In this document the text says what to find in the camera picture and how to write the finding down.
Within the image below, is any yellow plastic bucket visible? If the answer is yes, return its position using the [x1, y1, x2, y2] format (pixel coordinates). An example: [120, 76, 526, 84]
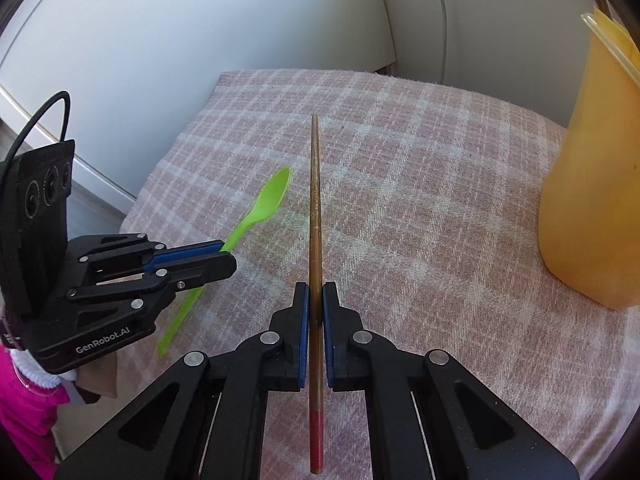
[538, 6, 640, 310]

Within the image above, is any white furniture panel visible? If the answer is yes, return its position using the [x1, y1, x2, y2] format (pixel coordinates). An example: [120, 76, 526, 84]
[0, 0, 601, 201]

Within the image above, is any person's left forearm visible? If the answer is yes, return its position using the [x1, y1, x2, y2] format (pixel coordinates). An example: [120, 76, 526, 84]
[0, 344, 71, 480]

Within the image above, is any black cable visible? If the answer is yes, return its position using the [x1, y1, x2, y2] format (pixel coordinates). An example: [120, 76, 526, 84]
[4, 90, 72, 173]

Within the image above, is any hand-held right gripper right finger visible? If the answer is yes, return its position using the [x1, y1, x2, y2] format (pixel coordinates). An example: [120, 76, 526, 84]
[323, 281, 579, 480]

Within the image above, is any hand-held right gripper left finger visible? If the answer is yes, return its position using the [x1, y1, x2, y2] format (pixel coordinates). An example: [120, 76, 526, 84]
[52, 281, 309, 480]

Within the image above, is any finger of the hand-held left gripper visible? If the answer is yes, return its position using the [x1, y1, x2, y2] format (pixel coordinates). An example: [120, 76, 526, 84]
[79, 240, 225, 274]
[66, 252, 237, 327]

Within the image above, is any green plastic spoon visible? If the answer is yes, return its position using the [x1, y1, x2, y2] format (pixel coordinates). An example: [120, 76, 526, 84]
[156, 166, 292, 358]

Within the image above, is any pink plaid cloth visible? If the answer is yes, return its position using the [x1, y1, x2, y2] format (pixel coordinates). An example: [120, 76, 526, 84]
[52, 69, 640, 480]

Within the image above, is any brown chopstick with red end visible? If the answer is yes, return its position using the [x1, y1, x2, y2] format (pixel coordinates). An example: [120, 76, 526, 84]
[308, 113, 325, 474]

